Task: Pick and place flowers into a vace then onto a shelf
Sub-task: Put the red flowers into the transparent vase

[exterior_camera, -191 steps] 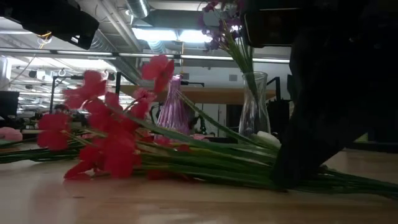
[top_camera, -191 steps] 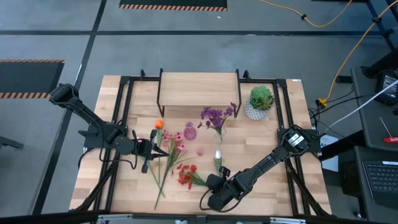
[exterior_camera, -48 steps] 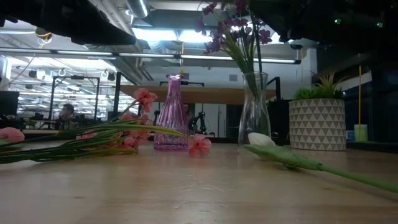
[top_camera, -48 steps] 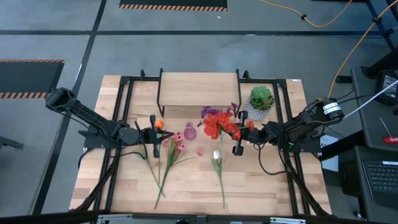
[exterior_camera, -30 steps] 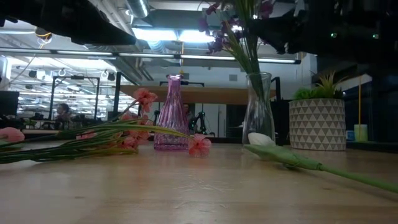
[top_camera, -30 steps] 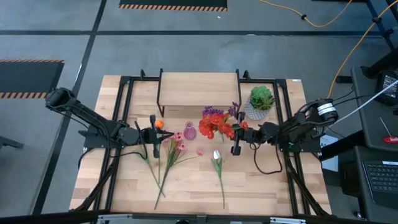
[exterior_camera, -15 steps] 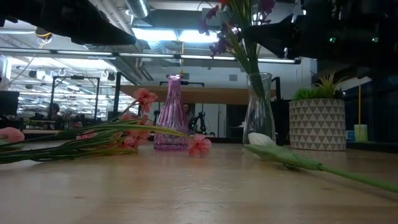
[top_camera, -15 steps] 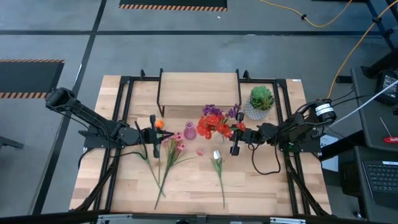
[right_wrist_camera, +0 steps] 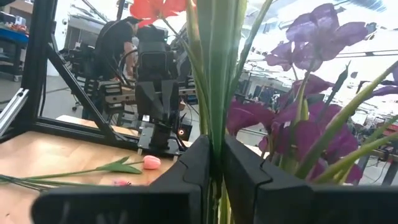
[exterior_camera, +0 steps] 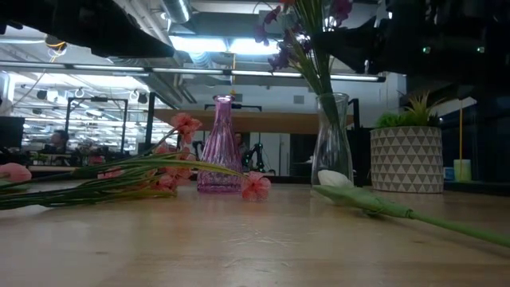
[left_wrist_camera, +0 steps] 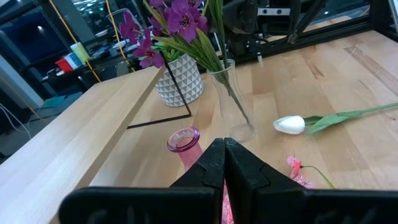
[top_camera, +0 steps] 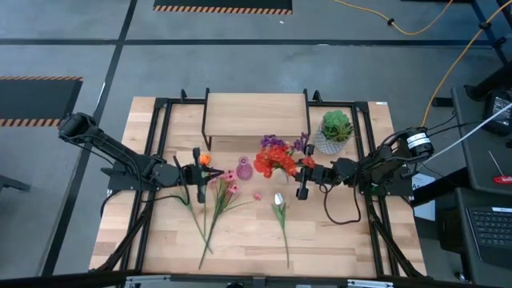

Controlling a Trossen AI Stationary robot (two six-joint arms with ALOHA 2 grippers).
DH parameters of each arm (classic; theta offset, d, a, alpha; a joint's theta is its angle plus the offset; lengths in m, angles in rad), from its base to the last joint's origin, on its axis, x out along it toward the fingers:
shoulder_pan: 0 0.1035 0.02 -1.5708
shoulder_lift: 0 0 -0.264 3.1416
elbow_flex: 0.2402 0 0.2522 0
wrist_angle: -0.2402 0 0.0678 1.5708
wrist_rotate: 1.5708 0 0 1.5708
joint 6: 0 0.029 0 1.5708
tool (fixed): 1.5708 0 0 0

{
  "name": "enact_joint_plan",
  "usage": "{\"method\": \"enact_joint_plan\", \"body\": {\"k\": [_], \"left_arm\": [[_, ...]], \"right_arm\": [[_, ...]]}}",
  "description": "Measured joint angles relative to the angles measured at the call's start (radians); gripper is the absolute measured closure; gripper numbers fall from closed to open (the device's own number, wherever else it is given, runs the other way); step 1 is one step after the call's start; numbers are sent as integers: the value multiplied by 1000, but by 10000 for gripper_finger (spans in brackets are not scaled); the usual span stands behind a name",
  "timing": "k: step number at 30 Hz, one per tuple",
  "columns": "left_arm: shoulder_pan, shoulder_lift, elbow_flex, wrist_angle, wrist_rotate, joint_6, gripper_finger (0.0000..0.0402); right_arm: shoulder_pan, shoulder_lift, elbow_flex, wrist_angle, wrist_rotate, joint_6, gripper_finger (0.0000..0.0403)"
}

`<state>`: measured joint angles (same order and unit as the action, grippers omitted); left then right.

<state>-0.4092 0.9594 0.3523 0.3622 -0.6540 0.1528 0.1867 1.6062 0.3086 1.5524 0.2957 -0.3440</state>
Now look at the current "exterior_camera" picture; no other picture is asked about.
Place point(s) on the pink ribbed glass vase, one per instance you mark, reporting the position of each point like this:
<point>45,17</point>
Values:
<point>221,151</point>

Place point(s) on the silver ventilation duct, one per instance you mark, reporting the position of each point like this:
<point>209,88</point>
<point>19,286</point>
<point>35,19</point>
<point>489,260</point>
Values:
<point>177,10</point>

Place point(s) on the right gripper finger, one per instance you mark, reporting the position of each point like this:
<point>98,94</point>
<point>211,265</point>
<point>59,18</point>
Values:
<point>354,45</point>

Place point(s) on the clear glass vase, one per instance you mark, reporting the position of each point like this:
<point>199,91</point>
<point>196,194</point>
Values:
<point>331,143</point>

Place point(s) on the black background rig frame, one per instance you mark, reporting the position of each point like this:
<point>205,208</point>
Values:
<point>95,99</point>

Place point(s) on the wooden shelf black frame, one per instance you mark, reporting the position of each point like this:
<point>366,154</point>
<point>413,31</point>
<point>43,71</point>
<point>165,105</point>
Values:
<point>279,121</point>

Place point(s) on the potted plant triangle-patterned pot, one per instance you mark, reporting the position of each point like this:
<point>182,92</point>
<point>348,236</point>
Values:
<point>406,159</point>

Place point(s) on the person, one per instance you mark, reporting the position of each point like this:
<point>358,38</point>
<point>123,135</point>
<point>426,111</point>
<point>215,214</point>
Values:
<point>240,145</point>
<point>60,139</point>

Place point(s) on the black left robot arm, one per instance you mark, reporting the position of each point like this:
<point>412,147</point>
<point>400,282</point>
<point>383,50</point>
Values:
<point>79,24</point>

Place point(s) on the black background robot arm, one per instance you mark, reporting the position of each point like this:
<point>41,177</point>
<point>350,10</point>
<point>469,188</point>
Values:
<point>257,155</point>

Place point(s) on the pink artificial flower bunch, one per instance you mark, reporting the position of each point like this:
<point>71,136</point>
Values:
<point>159,167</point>

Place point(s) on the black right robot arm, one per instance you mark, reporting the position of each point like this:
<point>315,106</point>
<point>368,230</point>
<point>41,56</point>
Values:
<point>470,28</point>

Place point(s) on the white artificial tulip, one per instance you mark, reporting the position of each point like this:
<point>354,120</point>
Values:
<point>358,197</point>

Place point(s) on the long LED light bar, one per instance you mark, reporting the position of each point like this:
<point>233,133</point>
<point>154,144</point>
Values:
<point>191,71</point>

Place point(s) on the black monitor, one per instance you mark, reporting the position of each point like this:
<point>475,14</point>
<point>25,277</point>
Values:
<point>11,131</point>

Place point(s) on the black background camera bar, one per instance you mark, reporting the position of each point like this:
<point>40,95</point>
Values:
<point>247,106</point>

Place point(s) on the pale green cup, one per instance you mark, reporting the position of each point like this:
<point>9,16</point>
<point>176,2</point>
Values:
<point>462,170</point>

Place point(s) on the small blue container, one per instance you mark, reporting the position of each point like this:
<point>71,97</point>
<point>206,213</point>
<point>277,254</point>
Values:
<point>448,174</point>

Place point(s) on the purple artificial flower bunch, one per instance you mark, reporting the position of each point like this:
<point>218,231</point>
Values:
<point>315,60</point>

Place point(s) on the grey wall vent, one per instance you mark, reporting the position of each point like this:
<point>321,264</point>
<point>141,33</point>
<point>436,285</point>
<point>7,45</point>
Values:
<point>299,99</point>

